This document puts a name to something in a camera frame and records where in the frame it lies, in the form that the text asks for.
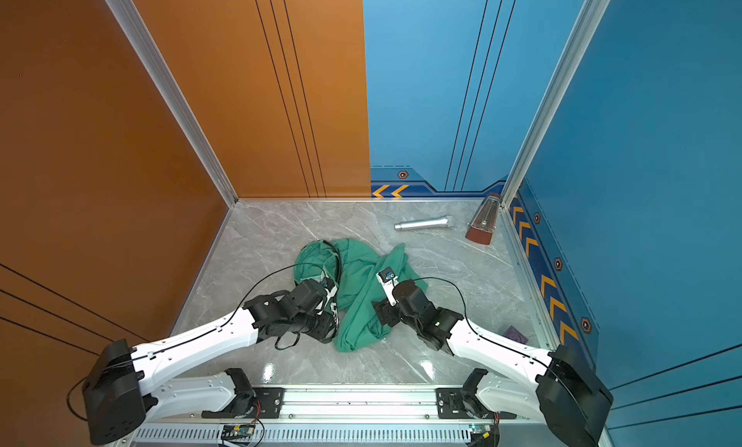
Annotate green trousers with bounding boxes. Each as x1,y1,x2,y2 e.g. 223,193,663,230
294,238,419,354

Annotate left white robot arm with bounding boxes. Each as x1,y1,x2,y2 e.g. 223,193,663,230
81,278,337,446

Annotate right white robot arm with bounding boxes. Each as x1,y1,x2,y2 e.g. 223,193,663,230
373,269,614,446

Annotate silver microphone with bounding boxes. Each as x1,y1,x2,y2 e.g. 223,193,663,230
394,215,454,231

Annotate purple small box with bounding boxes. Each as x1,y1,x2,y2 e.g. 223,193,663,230
502,325,529,345

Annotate red wooden metronome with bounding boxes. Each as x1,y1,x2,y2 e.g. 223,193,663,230
465,193,500,245

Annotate left green circuit board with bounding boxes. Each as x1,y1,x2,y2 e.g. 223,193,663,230
220,424,257,443

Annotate green circuit board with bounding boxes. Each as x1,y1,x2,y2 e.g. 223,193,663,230
220,424,257,443
470,424,500,445

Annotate right green circuit board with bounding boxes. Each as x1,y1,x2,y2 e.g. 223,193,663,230
470,424,500,445

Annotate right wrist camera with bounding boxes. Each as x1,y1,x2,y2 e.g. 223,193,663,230
377,267,398,307

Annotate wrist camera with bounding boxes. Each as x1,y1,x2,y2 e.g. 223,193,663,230
319,277,337,310
377,267,398,307

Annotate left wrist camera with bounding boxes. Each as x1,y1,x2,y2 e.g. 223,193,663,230
319,277,337,310

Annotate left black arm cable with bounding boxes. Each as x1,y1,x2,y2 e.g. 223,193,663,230
65,262,337,422

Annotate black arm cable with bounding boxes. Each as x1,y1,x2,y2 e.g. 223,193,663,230
414,275,581,402
65,262,337,422

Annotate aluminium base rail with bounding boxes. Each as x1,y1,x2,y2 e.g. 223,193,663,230
117,385,567,446

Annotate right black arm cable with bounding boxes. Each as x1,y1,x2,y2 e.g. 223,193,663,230
414,275,581,402

